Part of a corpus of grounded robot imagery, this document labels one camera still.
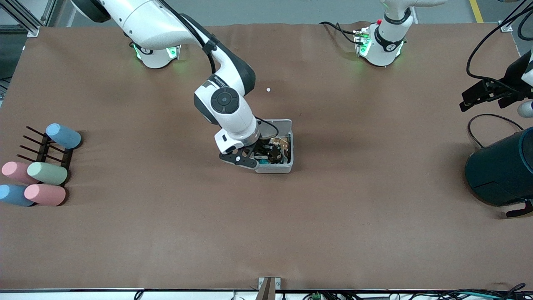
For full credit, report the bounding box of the black base cable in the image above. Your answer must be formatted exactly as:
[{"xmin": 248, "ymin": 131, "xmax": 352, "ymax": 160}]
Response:
[{"xmin": 319, "ymin": 21, "xmax": 359, "ymax": 45}]

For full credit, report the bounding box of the aluminium frame strut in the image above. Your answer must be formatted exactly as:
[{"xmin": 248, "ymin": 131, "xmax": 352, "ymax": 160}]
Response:
[
  {"xmin": 0, "ymin": 0, "xmax": 40, "ymax": 38},
  {"xmin": 498, "ymin": 0, "xmax": 533, "ymax": 33}
]

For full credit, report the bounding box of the dark wooden cup rack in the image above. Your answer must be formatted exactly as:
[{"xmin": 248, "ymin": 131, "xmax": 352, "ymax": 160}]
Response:
[{"xmin": 16, "ymin": 126, "xmax": 74, "ymax": 186}]

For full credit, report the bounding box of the pink cup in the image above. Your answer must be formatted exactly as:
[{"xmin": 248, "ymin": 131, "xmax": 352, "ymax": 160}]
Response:
[
  {"xmin": 24, "ymin": 184, "xmax": 67, "ymax": 207},
  {"xmin": 1, "ymin": 161, "xmax": 38, "ymax": 185}
]

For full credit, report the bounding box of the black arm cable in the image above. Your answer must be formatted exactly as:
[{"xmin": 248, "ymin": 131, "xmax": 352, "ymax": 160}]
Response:
[
  {"xmin": 160, "ymin": 0, "xmax": 279, "ymax": 138},
  {"xmin": 466, "ymin": 0, "xmax": 533, "ymax": 90}
]

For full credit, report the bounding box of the blue cup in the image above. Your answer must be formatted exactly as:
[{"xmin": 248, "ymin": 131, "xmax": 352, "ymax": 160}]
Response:
[
  {"xmin": 0, "ymin": 184, "xmax": 36, "ymax": 208},
  {"xmin": 45, "ymin": 123, "xmax": 82, "ymax": 150}
]

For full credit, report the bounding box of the black curved strap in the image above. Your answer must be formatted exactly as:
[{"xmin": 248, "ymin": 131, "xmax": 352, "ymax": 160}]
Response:
[{"xmin": 506, "ymin": 199, "xmax": 533, "ymax": 218}]

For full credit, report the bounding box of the black looping cable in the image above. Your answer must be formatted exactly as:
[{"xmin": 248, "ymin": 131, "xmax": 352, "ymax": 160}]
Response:
[{"xmin": 437, "ymin": 283, "xmax": 533, "ymax": 300}]

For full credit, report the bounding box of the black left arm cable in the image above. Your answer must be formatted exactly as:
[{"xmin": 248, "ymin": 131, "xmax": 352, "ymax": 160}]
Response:
[{"xmin": 466, "ymin": 0, "xmax": 533, "ymax": 90}]

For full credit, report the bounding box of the pale green cup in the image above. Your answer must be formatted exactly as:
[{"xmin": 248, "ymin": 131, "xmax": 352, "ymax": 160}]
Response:
[{"xmin": 27, "ymin": 162, "xmax": 68, "ymax": 186}]

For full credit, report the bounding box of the teal cable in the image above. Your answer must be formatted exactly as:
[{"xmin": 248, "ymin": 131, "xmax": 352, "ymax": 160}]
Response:
[{"xmin": 454, "ymin": 292, "xmax": 533, "ymax": 300}]

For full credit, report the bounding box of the dark teal cylindrical device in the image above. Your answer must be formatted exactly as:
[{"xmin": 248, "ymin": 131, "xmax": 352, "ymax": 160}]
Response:
[{"xmin": 464, "ymin": 126, "xmax": 533, "ymax": 208}]

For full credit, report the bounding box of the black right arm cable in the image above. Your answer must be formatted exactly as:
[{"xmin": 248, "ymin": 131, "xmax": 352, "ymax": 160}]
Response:
[{"xmin": 160, "ymin": 0, "xmax": 279, "ymax": 138}]

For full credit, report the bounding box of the metal table bracket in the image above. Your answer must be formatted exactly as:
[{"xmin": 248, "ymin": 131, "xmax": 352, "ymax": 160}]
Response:
[{"xmin": 257, "ymin": 277, "xmax": 281, "ymax": 300}]

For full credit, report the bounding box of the thin black device cable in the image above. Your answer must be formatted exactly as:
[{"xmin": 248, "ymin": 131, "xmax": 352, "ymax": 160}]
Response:
[{"xmin": 467, "ymin": 113, "xmax": 524, "ymax": 149}]

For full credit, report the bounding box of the small white trash bin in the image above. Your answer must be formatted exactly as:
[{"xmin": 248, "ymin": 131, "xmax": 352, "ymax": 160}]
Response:
[{"xmin": 253, "ymin": 119, "xmax": 294, "ymax": 174}]

